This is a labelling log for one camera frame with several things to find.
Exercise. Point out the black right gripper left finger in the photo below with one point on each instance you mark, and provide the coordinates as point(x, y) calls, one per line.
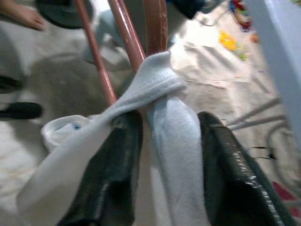
point(110, 169)

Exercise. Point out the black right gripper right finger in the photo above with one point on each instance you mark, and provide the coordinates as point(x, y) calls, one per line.
point(230, 179)

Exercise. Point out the white shirt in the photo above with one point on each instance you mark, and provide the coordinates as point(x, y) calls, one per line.
point(171, 141)

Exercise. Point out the light pink plastic hanger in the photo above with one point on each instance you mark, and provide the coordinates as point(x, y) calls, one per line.
point(98, 61)

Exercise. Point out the reddish pink plastic hanger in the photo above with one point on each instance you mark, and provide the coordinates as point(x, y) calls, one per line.
point(155, 23)

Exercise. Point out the yellow plastic toy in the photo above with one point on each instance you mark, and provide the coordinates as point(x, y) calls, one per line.
point(227, 40)

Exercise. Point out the colourful toy pile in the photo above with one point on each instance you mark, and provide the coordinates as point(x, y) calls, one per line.
point(240, 14)

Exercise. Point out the person bare foot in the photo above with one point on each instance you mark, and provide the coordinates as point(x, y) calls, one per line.
point(26, 17)

